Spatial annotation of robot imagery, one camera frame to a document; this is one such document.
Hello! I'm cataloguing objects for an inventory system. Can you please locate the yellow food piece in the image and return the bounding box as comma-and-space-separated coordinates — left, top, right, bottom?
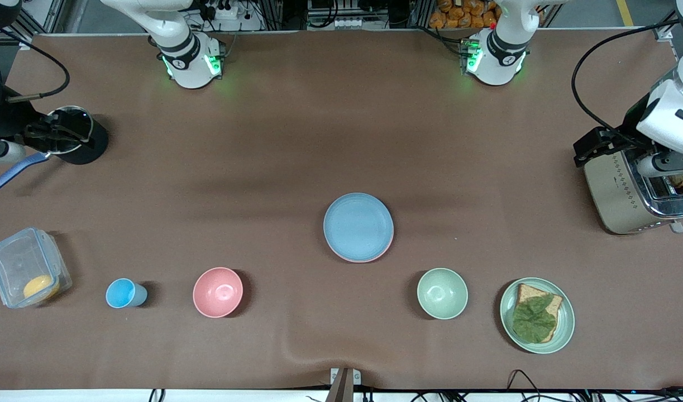
23, 275, 60, 303

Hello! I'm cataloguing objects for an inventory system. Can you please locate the green bowl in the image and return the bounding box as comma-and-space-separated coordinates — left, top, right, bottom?
417, 268, 469, 320

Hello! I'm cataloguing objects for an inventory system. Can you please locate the pink bowl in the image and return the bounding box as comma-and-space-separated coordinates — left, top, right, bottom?
193, 267, 244, 319

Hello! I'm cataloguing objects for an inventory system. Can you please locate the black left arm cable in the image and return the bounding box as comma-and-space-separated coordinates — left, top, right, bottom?
570, 20, 682, 140

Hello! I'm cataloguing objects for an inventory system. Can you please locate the brown table cloth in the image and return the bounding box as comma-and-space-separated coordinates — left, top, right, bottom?
0, 29, 683, 391

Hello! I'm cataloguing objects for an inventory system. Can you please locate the clear plastic container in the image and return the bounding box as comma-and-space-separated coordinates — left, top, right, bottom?
0, 227, 73, 309

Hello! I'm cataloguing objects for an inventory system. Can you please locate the green plate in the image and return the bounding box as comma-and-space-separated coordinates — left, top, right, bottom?
499, 277, 576, 355

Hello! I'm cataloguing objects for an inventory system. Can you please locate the black looped floor cable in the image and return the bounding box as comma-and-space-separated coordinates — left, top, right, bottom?
507, 368, 548, 402

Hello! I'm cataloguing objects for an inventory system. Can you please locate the blue cup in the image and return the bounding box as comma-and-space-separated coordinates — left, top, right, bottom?
106, 278, 149, 309

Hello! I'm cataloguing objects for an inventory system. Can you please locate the saucepan with blue handle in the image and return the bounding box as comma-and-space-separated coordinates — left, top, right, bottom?
0, 105, 109, 192

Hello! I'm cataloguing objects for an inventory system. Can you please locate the green lettuce leaf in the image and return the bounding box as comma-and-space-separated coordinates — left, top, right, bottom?
512, 295, 558, 343

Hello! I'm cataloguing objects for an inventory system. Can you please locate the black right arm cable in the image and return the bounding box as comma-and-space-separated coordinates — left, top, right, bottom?
0, 31, 71, 104

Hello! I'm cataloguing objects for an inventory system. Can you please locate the beige chrome toaster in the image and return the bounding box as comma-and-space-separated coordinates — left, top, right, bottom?
584, 146, 683, 235

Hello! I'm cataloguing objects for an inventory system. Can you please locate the orange snack bag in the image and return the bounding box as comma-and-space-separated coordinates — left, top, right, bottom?
429, 0, 499, 29

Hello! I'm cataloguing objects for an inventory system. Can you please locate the pink plate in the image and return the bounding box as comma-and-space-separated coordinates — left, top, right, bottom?
327, 232, 395, 264

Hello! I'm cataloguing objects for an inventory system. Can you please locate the brown bread slice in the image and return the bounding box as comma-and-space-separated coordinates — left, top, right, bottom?
514, 283, 564, 343

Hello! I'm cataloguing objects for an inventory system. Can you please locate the metal camera bracket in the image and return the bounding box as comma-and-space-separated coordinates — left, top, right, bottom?
326, 367, 362, 402

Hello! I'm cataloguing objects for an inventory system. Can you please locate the blue plate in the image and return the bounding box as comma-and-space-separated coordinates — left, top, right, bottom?
323, 192, 395, 262

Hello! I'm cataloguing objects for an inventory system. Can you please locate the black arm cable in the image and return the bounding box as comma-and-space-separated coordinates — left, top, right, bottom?
570, 20, 682, 140
0, 31, 71, 104

